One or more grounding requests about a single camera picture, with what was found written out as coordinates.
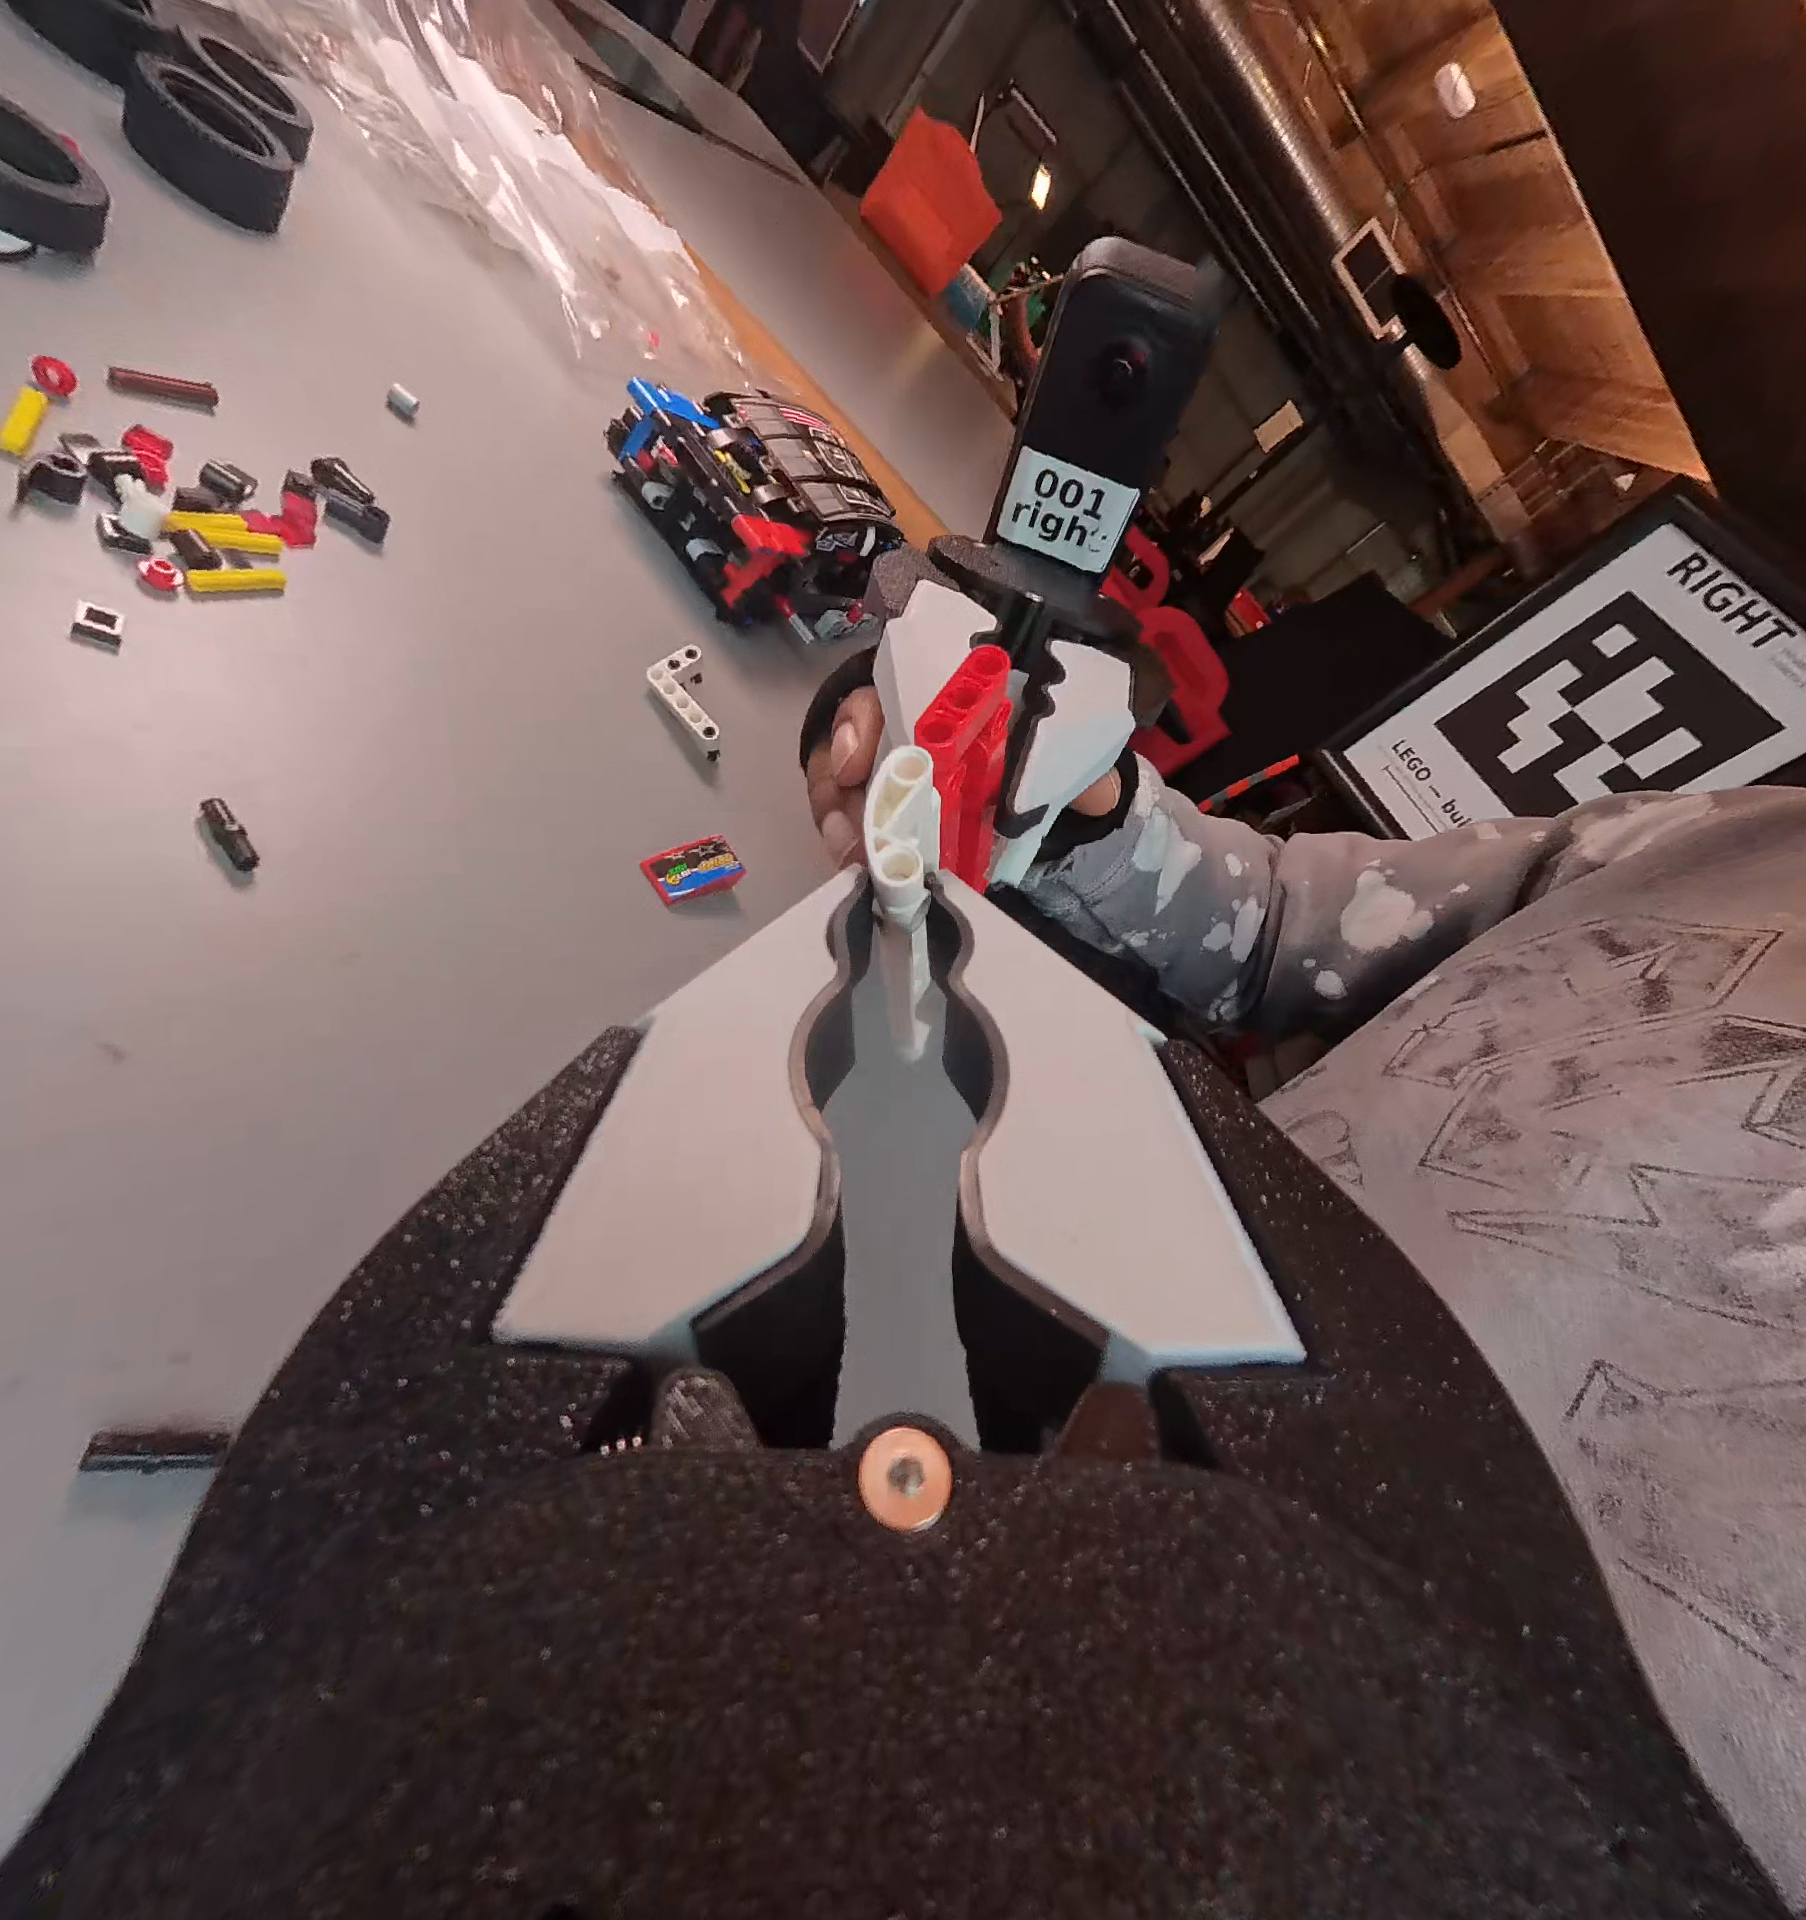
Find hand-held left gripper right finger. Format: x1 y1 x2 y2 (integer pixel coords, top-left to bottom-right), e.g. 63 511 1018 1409
938 874 1311 1454

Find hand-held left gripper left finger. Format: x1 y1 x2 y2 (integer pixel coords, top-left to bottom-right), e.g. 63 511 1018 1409
491 867 864 1454

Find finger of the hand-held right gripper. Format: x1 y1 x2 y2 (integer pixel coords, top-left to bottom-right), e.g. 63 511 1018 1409
870 579 1016 755
985 642 1140 890

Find red beam brick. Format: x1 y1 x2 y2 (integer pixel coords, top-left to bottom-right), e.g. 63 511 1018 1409
911 648 1019 882

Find red printed tile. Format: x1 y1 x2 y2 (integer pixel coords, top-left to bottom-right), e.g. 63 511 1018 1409
636 832 748 910

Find person's right forearm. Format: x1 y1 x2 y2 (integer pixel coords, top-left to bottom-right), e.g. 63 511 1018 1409
992 779 1610 1045

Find grey desk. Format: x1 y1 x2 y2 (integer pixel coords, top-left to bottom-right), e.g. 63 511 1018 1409
0 0 1027 1840

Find person's right hand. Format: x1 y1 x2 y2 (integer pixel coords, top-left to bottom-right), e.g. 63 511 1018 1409
799 678 890 875

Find red plastic chair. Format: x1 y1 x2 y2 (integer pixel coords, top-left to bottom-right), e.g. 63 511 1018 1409
1108 523 1233 777

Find brick-built toy car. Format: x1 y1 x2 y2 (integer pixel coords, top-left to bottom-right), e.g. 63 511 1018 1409
606 377 910 649

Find white angled beam brick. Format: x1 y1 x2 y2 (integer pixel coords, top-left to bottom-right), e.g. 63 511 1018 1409
643 642 727 762

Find orange plastic crate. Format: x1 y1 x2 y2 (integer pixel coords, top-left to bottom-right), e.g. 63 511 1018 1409
859 107 1004 295

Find person's torso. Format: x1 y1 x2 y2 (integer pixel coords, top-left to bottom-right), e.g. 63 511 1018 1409
1260 780 1806 1920

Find black white marker sign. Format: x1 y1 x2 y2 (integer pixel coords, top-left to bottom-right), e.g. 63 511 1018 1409
1315 487 1806 843

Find black axle rod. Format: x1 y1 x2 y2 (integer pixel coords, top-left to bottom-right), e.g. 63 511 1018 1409
79 1428 230 1477

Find clear plastic bags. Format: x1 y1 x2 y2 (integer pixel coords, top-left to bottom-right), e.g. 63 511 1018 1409
224 0 789 365

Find pile of yellow red black bricks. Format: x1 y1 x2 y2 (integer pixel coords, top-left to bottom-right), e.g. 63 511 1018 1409
0 352 395 603

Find black rubber tire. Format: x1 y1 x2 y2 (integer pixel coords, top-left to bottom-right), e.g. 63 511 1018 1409
8 0 173 86
0 66 115 258
169 20 316 161
121 53 300 236

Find silver ventilation duct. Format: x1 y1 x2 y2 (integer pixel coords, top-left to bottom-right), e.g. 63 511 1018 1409
1185 0 1462 499

